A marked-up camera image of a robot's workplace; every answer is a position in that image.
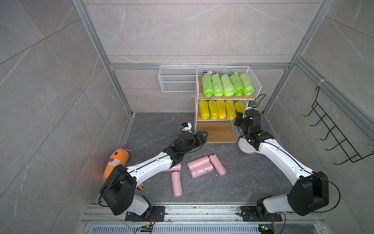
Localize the yellow roll horizontal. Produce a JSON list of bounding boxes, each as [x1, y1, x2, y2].
[[234, 100, 245, 115], [225, 100, 237, 120]]

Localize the pink roll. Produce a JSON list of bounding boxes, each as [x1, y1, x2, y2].
[[191, 163, 213, 179], [187, 156, 210, 170], [171, 171, 183, 198]]

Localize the yellow roll diagonal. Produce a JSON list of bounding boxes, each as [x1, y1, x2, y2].
[[216, 100, 227, 120]]

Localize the yellow roll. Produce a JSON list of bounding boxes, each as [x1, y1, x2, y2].
[[198, 100, 210, 121], [208, 100, 219, 120]]

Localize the green roll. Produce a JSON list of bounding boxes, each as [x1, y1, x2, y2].
[[221, 75, 235, 97], [230, 72, 244, 97], [202, 75, 214, 98], [211, 74, 224, 97]]

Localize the green roll diagonal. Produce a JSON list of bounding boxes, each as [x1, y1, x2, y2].
[[240, 73, 254, 96]]

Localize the pink roll diagonal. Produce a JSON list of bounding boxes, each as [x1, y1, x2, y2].
[[208, 155, 227, 176]]

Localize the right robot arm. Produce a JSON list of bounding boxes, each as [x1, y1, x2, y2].
[[234, 109, 329, 219]]

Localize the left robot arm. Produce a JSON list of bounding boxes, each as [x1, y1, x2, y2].
[[100, 130, 208, 217]]

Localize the white round paddle object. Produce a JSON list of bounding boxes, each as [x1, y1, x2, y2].
[[238, 137, 257, 154]]

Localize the pink roll left horizontal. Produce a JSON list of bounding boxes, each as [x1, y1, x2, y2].
[[165, 163, 182, 172]]

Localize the pink roll bottom upright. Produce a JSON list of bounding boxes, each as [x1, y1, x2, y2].
[[171, 171, 183, 198]]

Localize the brown patterned flat item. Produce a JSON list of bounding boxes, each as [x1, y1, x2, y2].
[[137, 183, 144, 192]]

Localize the orange carrot plush toy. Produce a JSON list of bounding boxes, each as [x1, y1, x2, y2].
[[103, 146, 130, 181]]

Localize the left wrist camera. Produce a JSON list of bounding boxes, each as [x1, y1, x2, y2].
[[179, 122, 192, 132]]

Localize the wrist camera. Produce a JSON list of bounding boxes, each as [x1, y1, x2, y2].
[[179, 122, 192, 132], [246, 101, 257, 110]]

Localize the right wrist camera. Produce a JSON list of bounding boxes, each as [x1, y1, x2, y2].
[[246, 101, 257, 110]]

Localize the white wire three-tier shelf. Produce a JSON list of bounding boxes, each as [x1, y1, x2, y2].
[[194, 65, 264, 143]]

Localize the white wire wall basket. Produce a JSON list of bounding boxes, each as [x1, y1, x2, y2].
[[158, 65, 197, 92]]

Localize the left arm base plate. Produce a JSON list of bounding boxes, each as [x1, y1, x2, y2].
[[125, 206, 166, 223]]

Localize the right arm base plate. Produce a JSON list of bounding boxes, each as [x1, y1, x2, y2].
[[237, 206, 283, 222]]

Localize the black wire wall hook rack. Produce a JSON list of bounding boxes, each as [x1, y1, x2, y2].
[[303, 86, 374, 166]]

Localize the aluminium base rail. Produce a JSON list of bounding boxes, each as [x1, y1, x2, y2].
[[79, 202, 325, 224]]

